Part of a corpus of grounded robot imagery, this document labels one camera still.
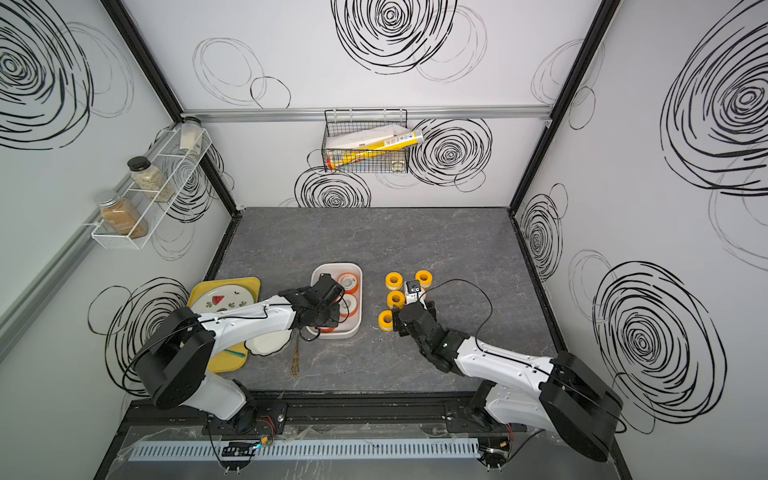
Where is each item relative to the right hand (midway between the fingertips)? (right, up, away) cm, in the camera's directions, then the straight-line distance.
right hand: (406, 306), depth 84 cm
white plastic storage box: (-16, -5, -1) cm, 17 cm away
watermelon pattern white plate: (-59, 0, +10) cm, 60 cm away
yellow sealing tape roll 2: (+7, +6, +15) cm, 18 cm away
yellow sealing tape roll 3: (-3, +1, +10) cm, 10 cm away
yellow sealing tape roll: (-3, +5, +14) cm, 15 cm away
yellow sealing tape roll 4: (-6, -7, +5) cm, 10 cm away
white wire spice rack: (-72, +43, +10) cm, 85 cm away
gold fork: (-31, -17, -2) cm, 35 cm away
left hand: (-22, -4, +6) cm, 23 cm away
